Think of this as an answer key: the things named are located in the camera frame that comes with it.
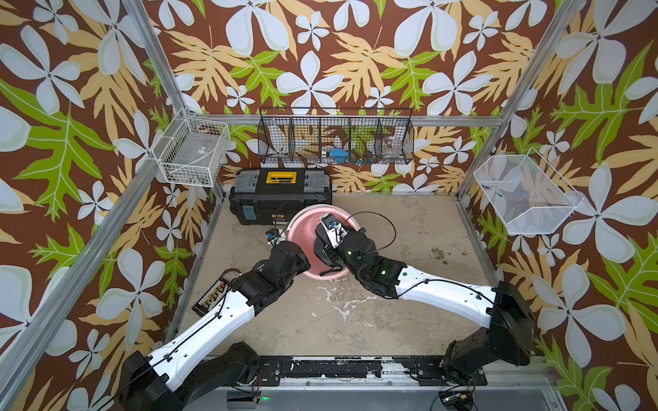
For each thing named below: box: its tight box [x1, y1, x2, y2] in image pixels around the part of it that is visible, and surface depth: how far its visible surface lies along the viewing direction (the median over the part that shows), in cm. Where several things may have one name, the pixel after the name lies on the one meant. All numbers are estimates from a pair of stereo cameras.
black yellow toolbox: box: [228, 167, 333, 226], surface depth 101 cm
